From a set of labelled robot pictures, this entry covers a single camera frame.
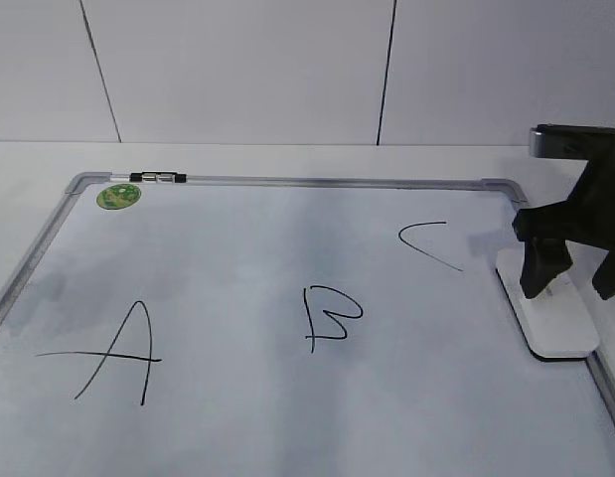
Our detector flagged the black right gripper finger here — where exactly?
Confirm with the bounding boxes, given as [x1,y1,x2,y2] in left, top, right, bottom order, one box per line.
[592,250,615,300]
[520,238,571,299]

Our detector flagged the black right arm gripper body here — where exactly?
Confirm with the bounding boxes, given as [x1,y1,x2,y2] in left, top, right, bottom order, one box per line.
[513,141,615,250]

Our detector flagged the white board with grey frame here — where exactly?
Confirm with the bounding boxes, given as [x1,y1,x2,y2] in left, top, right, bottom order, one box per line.
[0,173,615,476]

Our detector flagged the round green magnet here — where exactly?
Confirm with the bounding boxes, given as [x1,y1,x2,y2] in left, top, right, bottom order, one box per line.
[96,184,141,211]

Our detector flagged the black and clear board clip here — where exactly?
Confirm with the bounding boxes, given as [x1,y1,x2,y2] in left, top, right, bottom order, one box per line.
[129,171,187,184]

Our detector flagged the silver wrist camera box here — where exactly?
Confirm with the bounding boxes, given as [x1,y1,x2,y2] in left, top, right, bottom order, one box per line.
[529,123,615,160]

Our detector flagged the white board eraser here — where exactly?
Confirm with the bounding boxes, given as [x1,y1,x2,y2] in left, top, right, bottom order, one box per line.
[496,248,600,360]

